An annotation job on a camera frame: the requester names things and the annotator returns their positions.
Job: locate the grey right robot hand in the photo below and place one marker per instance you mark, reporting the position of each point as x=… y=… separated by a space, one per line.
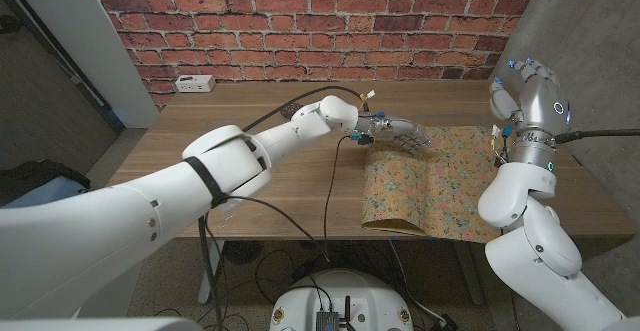
x=540 y=106

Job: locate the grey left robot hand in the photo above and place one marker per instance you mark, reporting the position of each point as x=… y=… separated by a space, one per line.
x=395 y=128

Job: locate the floral-backed kraft wrapping paper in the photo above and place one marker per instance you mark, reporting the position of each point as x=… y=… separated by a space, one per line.
x=430 y=191

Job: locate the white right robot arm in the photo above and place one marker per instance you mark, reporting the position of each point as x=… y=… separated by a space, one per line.
x=530 y=261

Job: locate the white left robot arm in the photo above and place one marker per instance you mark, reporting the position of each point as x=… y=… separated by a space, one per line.
x=125 y=231

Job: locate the small dark brown object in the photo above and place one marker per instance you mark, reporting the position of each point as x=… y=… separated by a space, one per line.
x=289 y=112

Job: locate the printed brick backdrop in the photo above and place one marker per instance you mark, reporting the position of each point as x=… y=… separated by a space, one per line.
x=300 y=21

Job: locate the metal table leg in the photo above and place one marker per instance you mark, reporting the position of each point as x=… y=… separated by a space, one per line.
x=206 y=291
x=469 y=276

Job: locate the white robot torso base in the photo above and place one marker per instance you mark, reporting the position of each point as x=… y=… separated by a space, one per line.
x=340 y=291

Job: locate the round black floor fan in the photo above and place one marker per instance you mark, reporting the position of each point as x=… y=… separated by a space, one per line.
x=243 y=252

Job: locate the white power strip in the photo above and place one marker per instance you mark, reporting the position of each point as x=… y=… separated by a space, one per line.
x=195 y=83

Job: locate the grey box on torso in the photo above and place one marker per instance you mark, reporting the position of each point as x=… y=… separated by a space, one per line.
x=327 y=322

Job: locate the black bag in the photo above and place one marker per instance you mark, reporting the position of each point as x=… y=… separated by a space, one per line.
x=40 y=173

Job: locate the blue storage bin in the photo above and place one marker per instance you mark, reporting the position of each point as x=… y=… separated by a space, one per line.
x=30 y=196

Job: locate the white wall pillar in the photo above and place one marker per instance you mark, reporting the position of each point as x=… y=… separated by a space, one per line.
x=75 y=31

